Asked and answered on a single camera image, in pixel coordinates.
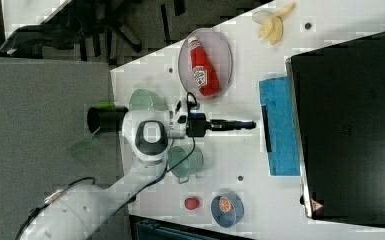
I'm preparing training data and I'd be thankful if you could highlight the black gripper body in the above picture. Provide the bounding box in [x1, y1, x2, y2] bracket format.
[186, 113, 209, 137]

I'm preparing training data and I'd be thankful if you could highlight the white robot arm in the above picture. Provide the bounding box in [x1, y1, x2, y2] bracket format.
[16, 98, 256, 240]

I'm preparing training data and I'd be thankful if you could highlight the grey round plate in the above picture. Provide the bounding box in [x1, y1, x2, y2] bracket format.
[178, 28, 232, 101]

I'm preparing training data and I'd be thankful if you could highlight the large green bowl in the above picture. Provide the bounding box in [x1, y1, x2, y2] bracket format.
[129, 89, 168, 111]

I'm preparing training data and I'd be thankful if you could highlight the black office chair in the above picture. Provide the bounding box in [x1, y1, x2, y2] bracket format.
[0, 0, 142, 55]

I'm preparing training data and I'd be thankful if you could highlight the red strawberry toy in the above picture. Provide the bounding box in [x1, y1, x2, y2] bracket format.
[184, 197, 200, 210]

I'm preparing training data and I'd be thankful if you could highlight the red ketchup bottle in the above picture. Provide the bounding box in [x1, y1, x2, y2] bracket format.
[188, 36, 220, 96]

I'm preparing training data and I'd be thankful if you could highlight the peeled banana toy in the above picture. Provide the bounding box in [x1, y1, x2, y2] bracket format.
[252, 2, 296, 45]

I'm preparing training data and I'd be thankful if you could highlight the blue bowl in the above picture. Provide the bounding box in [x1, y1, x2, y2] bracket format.
[210, 192, 244, 228]

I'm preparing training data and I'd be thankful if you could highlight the black cylinder table clamp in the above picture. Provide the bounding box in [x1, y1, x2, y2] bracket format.
[86, 102, 128, 133]

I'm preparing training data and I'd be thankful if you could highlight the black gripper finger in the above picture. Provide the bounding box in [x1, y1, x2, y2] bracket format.
[210, 120, 256, 130]

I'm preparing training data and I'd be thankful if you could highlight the orange slice toy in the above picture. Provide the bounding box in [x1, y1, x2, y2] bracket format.
[219, 197, 232, 212]

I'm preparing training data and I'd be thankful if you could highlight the green measuring cup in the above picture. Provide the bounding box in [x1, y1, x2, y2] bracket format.
[168, 145, 204, 184]

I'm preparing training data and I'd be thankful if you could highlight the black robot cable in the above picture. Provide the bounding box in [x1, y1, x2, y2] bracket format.
[14, 91, 199, 240]

